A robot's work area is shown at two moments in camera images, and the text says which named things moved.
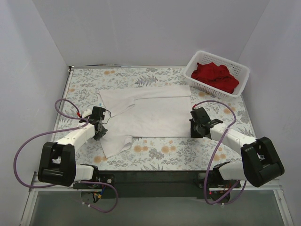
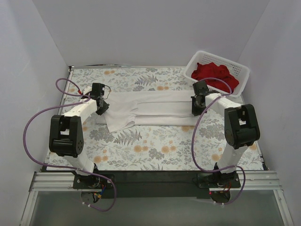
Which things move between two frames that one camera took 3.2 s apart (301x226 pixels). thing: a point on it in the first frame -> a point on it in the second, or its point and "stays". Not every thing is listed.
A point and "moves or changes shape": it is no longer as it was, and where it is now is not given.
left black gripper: [100, 131] -> [102, 107]
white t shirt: [144, 111] moves or changes shape
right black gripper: [194, 130] -> [196, 106]
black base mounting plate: [158, 184] stays
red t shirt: [219, 77] stays
